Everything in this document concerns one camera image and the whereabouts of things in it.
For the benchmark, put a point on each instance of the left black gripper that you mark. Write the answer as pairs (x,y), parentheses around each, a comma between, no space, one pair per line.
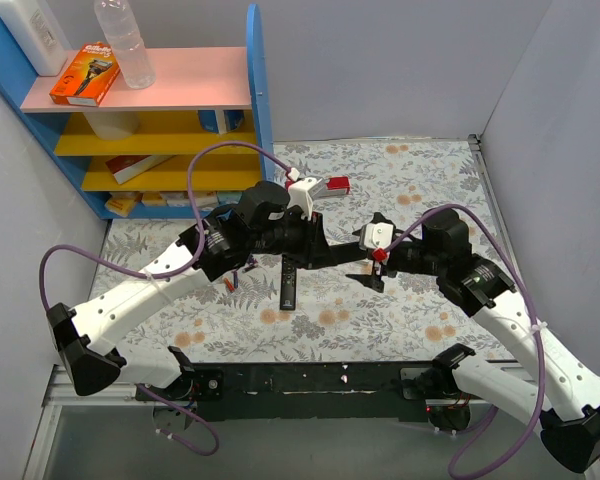
(315,240)

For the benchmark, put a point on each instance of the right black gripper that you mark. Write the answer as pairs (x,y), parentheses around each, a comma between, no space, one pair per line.
(380,261)

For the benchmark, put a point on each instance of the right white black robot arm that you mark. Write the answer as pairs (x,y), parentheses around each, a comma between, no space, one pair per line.
(563,402)

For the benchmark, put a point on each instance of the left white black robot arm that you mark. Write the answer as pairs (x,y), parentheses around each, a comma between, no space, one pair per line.
(88,336)

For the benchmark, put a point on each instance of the black slim remote control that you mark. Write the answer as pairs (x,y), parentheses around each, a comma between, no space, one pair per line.
(288,284)

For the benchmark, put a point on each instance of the floral patterned table mat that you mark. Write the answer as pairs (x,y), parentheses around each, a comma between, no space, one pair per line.
(336,318)

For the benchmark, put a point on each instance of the red rectangular box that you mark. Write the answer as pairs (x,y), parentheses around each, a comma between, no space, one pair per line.
(337,186)

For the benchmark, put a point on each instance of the red blue battery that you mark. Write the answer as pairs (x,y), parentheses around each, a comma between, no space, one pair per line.
(229,285)

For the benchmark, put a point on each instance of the blue white small box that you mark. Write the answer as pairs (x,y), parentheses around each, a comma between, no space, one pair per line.
(229,197)

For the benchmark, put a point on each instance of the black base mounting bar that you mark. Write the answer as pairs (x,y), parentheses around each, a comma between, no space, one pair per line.
(405,391)

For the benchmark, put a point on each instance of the white red small box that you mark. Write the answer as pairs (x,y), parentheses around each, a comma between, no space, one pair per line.
(205,200)

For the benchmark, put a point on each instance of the blue multicolour shelf unit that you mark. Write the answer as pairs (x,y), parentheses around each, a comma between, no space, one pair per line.
(189,79)

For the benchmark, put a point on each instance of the yellow white small box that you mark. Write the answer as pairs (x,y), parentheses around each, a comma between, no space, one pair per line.
(153,199)

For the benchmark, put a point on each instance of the orange yellow small box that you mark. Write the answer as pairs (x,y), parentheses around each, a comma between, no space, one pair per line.
(122,203)

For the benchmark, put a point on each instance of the red white flat box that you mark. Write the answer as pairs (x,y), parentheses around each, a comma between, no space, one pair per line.
(124,168)

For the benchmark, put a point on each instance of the white cylinder container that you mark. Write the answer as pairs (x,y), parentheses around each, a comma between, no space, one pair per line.
(112,126)

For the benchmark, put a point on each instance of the orange razor box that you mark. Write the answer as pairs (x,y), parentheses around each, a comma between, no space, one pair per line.
(88,78)

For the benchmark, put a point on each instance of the clear plastic water bottle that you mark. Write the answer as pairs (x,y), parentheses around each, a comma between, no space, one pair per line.
(122,33)

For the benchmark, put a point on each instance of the white plastic bottle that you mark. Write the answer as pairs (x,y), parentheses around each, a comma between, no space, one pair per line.
(32,29)

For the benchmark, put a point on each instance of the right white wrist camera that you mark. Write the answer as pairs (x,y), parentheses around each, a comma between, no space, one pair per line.
(375,239)

